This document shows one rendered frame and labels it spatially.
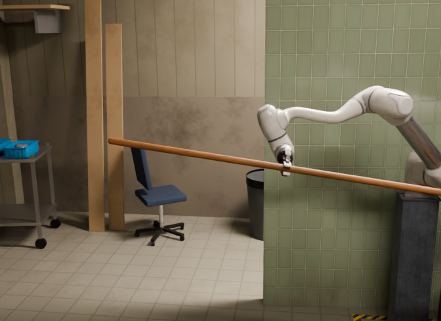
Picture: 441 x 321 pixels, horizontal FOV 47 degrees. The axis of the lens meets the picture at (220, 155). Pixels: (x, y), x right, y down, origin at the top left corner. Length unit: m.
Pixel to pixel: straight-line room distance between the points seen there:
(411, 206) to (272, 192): 0.93
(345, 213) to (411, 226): 0.58
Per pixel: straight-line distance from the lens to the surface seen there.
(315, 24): 3.35
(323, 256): 3.71
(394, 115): 2.59
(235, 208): 5.43
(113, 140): 2.26
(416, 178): 3.10
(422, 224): 3.19
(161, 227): 5.02
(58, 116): 5.71
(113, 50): 5.14
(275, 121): 2.45
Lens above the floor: 1.96
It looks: 14 degrees down
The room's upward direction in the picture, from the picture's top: 1 degrees counter-clockwise
